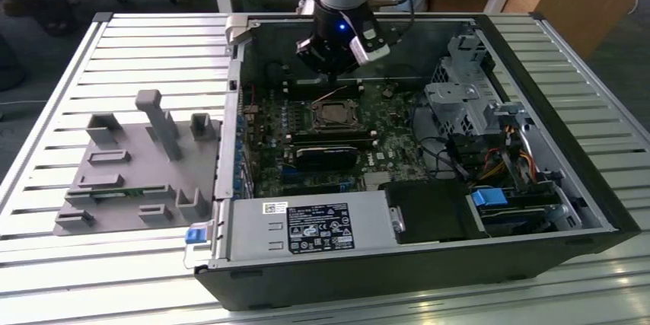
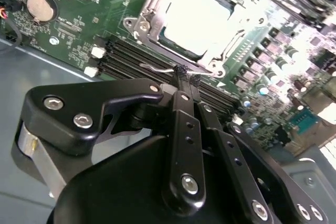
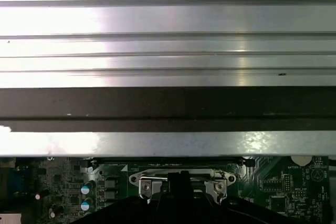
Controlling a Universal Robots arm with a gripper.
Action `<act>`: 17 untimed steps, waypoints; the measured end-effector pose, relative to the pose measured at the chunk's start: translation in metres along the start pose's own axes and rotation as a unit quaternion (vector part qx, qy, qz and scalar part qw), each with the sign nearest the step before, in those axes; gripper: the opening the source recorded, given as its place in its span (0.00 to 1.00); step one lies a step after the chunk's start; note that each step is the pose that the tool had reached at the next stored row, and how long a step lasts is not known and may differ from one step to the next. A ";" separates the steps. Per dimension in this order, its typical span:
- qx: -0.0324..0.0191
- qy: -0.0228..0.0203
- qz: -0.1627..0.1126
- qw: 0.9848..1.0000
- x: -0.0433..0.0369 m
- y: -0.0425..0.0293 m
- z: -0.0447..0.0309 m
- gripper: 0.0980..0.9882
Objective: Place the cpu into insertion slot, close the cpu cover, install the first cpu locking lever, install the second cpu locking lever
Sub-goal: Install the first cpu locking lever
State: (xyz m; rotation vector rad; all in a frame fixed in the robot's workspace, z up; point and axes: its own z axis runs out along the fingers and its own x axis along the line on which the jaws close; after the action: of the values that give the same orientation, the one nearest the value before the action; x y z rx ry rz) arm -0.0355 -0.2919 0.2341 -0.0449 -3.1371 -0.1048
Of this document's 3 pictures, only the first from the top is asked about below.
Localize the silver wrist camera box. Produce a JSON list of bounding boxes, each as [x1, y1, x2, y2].
[[346, 16, 392, 65]]

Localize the black graphics card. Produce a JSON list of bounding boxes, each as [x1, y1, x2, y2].
[[293, 145, 361, 173]]

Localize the black disk bay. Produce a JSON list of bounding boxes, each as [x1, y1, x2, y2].
[[382, 179, 483, 245]]

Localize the grey parts rack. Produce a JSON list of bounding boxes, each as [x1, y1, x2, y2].
[[51, 88, 225, 237]]

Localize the silver power supply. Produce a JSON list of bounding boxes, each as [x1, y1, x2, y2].
[[222, 190, 400, 263]]

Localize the black RAM slot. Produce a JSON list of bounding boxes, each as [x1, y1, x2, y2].
[[290, 139, 377, 148], [289, 130, 374, 139]]

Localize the silver chipset heatsink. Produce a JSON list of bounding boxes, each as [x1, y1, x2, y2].
[[362, 171, 392, 190]]

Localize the yellow orange power wires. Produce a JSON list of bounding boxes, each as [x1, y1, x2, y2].
[[479, 148, 537, 183]]

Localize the green motherboard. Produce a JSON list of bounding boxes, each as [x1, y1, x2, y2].
[[240, 81, 432, 199]]

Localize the silver perforated drive cage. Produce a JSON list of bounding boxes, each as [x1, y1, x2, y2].
[[422, 33, 533, 139]]

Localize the green RAM stick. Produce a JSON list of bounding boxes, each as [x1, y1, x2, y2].
[[89, 186, 172, 197]]

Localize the blue case latch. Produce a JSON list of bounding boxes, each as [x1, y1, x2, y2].
[[184, 225, 210, 245]]

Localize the black silver PC case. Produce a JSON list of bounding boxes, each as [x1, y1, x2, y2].
[[193, 12, 641, 313]]

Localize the hard disk in blue carrier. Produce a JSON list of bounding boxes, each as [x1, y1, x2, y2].
[[469, 186, 559, 237]]

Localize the black office chair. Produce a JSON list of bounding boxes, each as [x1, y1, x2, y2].
[[0, 0, 82, 37]]

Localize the metal socket cover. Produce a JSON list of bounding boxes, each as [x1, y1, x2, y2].
[[309, 99, 364, 128]]

